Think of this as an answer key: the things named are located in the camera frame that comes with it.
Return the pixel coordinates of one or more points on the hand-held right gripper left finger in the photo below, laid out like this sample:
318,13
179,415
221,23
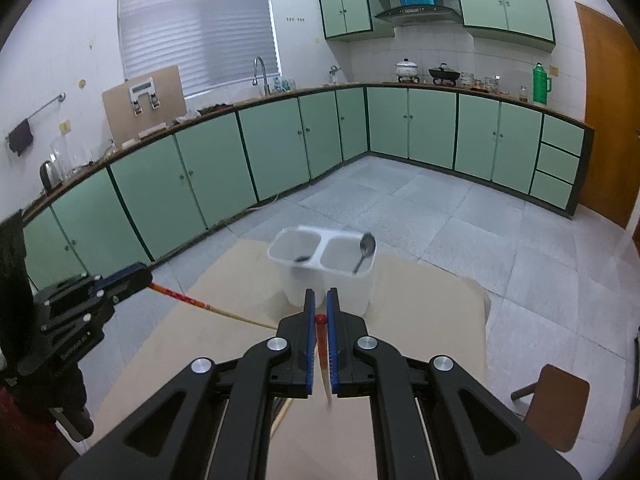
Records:
310,340

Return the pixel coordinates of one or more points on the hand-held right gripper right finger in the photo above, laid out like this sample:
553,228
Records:
332,340

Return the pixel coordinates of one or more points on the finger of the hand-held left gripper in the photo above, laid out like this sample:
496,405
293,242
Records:
127,290
127,272

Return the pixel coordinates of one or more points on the red-capped wooden chopstick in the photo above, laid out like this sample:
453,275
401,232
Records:
323,345

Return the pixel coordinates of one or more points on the white two-compartment utensil holder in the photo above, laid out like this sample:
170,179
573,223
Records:
325,285

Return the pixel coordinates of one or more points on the red patterned wooden chopstick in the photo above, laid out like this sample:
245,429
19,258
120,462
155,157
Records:
200,304

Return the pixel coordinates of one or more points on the metal spoon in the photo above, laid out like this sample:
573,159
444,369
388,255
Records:
366,247

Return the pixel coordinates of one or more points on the metal kettle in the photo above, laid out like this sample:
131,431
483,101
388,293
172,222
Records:
50,177

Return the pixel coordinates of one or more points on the long green base cabinet run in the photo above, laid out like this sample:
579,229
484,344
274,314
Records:
210,170

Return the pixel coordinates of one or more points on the clear glass pitcher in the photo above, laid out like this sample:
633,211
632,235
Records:
61,157

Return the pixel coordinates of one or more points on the wooden board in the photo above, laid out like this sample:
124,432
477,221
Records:
120,115

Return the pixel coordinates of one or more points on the dark hanging towel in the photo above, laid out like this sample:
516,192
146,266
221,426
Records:
20,137

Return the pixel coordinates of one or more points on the dark rag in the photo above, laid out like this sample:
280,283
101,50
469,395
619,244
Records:
215,108

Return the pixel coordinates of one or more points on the short green base cabinet run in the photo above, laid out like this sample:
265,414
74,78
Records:
430,130

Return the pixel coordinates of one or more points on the metal kitchen faucet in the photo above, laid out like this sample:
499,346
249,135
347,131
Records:
260,72

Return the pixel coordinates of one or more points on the glass bottles by sink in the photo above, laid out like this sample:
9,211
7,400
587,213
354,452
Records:
284,85

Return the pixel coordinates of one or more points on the white window blind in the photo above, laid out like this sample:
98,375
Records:
200,25

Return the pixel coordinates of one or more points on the white cooking pot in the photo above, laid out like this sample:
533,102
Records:
407,70

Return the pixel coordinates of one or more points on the black wok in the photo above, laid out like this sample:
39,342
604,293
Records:
444,75

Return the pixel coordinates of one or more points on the green drawer stack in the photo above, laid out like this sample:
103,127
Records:
557,160

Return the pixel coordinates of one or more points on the green thermos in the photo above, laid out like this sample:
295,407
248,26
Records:
541,85

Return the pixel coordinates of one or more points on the brown wooden door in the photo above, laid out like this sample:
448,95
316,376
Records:
605,120

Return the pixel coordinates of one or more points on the white bracket on board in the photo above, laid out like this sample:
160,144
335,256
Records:
142,91

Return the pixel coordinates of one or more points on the metal towel rail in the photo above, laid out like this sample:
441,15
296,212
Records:
42,110

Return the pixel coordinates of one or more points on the small metal wall tap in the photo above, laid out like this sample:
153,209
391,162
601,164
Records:
334,74

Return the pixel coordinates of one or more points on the green corner wall cabinet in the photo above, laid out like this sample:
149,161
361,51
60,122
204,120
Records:
345,5

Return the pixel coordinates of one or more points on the large green wall cabinet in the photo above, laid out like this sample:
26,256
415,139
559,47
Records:
510,0

